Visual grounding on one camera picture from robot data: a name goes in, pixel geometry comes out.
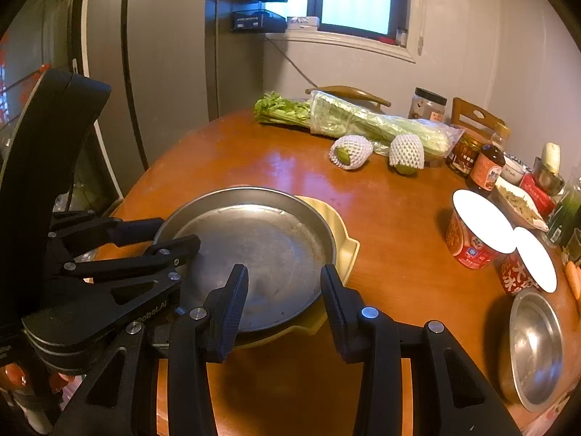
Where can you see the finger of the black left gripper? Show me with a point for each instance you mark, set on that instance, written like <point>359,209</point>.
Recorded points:
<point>159,258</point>
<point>86,229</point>

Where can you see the net-wrapped green fruit left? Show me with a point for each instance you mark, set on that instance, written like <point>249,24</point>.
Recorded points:
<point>350,152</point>

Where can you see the white ceramic bowl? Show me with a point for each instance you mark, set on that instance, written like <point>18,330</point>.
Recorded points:
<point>513,170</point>

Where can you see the chili sauce glass jar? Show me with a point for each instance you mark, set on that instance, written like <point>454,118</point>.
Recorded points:
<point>464,154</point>

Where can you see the red box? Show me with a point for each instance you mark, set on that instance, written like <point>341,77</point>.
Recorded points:
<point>543,201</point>

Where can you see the black-lidded plastic jar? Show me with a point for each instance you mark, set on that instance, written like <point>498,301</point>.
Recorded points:
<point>427,105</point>

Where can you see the pale vegetable piece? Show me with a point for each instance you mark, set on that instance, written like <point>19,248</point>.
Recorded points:
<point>551,157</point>

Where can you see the grey refrigerator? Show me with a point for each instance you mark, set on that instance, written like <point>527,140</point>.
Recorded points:
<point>173,66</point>

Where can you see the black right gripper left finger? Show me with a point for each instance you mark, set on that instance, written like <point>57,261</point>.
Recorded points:
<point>225,307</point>

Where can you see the bagged celery bunch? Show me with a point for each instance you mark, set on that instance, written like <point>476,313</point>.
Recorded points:
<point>329,116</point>

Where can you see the wooden chair with cutout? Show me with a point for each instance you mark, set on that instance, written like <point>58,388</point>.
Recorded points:
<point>474,118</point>

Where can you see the stainless steel bowl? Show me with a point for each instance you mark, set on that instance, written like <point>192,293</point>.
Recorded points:
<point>531,352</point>

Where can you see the red white noodle cup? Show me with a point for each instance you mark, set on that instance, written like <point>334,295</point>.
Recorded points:
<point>529,265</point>

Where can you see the curved-back wooden chair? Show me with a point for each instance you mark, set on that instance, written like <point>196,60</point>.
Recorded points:
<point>354,95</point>

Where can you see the white dish of food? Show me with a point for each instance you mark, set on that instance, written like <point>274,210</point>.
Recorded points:
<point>517,205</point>

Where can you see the black box on fridge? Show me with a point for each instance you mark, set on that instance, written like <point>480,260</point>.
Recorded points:
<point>258,21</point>

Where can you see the orange carrot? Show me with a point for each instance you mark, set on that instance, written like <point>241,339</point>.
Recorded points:
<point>573,276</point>

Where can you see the green liquid plastic bottle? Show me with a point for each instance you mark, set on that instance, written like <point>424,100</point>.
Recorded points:
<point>562,221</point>

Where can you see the red instant noodle cup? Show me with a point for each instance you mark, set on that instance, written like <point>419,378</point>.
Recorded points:
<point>478,232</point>

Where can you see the small steel bowl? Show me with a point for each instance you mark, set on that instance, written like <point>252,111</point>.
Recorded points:
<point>551,183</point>

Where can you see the net-wrapped green fruit right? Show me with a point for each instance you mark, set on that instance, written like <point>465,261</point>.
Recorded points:
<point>406,154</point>

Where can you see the net-wrapped green fruit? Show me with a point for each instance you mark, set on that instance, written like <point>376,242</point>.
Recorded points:
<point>350,152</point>
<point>406,154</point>

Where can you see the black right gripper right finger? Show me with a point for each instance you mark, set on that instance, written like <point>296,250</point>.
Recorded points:
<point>353,334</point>

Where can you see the brown sauce bottle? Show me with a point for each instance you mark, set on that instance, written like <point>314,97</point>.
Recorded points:
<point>489,163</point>

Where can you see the left hand with pink nails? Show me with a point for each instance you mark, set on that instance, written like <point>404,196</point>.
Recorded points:
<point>38,379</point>

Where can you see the cream shell-shaped plate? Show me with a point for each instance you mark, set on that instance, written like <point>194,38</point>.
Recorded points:
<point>309,321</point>

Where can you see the window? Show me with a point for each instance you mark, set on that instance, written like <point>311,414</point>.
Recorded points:
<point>388,27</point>

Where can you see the round metal tray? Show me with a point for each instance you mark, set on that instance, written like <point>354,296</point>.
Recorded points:
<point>281,240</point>

